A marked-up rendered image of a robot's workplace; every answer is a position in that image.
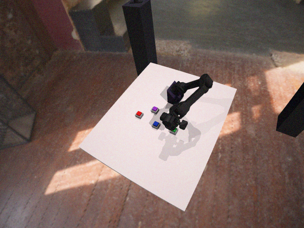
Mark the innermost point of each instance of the red button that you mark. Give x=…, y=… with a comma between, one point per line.
x=139, y=114

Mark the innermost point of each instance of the purple button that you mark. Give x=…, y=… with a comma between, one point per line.
x=155, y=110

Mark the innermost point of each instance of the green button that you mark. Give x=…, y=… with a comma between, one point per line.
x=174, y=132

